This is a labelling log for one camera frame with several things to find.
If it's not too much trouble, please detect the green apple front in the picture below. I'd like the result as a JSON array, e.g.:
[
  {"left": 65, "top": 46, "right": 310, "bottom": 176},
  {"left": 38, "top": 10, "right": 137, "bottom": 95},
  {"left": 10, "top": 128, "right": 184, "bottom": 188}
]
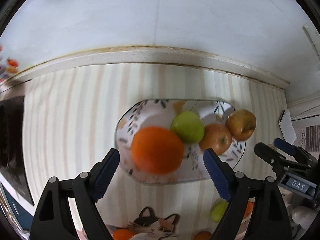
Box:
[{"left": 210, "top": 199, "right": 228, "bottom": 223}]

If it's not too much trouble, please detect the green apple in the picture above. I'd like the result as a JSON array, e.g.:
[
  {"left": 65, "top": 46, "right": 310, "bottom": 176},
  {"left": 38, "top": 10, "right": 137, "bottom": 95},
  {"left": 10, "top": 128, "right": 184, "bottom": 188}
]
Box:
[
  {"left": 210, "top": 199, "right": 228, "bottom": 223},
  {"left": 170, "top": 111, "right": 204, "bottom": 144}
]

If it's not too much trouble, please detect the red apple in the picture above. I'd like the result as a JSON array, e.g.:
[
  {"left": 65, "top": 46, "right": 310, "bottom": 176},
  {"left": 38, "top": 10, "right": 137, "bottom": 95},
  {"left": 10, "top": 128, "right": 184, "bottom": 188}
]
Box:
[
  {"left": 226, "top": 109, "right": 257, "bottom": 141},
  {"left": 199, "top": 123, "right": 232, "bottom": 155}
]

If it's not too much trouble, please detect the green apple back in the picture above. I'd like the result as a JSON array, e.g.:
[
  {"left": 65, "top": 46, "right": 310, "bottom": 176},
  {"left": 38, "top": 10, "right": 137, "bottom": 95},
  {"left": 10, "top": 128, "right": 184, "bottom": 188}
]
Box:
[{"left": 170, "top": 111, "right": 204, "bottom": 144}]

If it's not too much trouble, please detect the large orange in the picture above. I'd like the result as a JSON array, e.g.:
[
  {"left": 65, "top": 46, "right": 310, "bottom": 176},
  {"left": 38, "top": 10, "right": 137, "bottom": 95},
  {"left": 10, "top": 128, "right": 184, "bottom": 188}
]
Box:
[{"left": 131, "top": 126, "right": 184, "bottom": 174}]

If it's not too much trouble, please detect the small orange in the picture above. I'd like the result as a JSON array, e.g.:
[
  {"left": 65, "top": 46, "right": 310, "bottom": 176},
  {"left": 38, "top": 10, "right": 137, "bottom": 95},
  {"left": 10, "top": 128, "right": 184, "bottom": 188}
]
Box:
[{"left": 113, "top": 229, "right": 136, "bottom": 240}]

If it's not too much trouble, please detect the small brown-red apple front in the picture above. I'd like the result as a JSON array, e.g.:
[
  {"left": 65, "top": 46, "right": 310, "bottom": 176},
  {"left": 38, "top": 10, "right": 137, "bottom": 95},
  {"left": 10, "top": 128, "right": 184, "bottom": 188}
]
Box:
[{"left": 193, "top": 231, "right": 212, "bottom": 240}]

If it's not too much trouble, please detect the striped tablecloth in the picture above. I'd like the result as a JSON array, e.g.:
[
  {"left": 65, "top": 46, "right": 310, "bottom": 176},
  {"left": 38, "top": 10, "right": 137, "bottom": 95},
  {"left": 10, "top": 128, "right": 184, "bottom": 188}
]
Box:
[{"left": 23, "top": 63, "right": 287, "bottom": 239}]

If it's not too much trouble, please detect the cat-shaped mat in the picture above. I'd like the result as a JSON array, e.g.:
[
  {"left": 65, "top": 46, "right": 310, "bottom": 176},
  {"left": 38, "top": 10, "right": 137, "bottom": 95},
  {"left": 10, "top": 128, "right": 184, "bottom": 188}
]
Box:
[{"left": 106, "top": 206, "right": 181, "bottom": 240}]

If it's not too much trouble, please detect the floral ceramic plate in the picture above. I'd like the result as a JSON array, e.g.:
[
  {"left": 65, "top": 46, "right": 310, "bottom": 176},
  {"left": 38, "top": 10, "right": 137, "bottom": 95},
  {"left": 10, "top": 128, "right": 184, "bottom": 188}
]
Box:
[{"left": 114, "top": 99, "right": 235, "bottom": 185}]

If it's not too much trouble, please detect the black gas stove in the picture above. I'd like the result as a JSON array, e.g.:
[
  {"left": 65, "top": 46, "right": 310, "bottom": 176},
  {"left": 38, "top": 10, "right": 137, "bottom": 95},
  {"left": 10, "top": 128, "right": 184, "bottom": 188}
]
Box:
[{"left": 0, "top": 96, "right": 34, "bottom": 205}]

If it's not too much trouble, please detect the colourful wall sticker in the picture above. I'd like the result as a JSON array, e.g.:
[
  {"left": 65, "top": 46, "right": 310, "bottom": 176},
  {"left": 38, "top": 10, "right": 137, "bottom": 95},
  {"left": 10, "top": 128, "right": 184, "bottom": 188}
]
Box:
[{"left": 0, "top": 44, "right": 20, "bottom": 84}]

